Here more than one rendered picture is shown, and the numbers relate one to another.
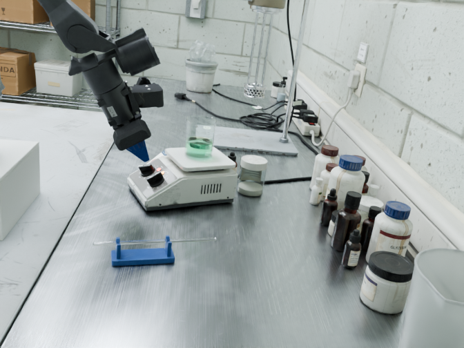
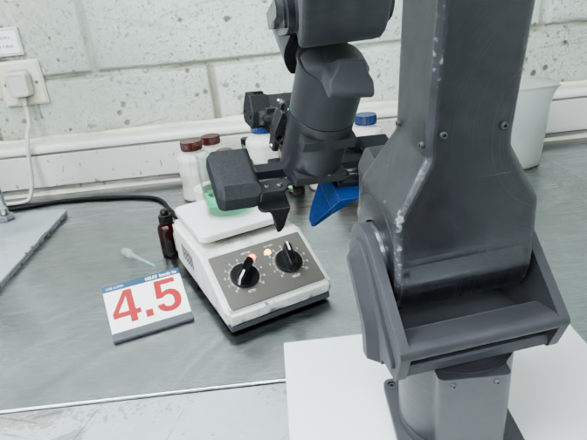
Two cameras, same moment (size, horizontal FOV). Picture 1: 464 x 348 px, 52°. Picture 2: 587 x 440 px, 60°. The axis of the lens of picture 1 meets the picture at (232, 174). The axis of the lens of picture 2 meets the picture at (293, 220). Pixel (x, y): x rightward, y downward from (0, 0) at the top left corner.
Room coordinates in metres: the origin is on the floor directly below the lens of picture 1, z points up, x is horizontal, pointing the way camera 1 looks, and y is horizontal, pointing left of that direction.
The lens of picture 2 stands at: (0.83, 0.67, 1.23)
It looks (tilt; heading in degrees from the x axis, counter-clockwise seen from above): 24 degrees down; 275
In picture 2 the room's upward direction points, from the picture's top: 6 degrees counter-clockwise
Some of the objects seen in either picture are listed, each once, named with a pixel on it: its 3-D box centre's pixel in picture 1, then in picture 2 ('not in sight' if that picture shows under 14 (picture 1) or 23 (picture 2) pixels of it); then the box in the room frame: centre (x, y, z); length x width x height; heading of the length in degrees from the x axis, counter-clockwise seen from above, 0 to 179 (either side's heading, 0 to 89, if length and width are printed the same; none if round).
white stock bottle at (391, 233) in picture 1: (390, 235); (366, 143); (0.76, -0.29, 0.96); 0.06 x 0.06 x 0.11
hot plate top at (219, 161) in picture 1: (199, 157); (231, 212); (0.96, 0.07, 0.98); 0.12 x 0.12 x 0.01; 30
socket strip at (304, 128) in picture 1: (300, 115); not in sight; (1.75, -0.22, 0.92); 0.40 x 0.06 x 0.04; 6
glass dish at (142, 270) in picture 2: not in sight; (153, 277); (1.07, 0.10, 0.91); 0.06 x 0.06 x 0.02
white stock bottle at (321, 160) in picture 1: (326, 168); (195, 168); (1.08, -0.22, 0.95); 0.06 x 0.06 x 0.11
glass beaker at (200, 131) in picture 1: (199, 138); (226, 182); (0.96, 0.08, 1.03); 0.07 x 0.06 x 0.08; 143
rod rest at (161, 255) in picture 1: (143, 249); not in sight; (0.67, 0.13, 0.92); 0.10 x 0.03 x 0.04; 109
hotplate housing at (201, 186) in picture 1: (186, 177); (243, 250); (0.95, 0.09, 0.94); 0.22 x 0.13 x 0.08; 120
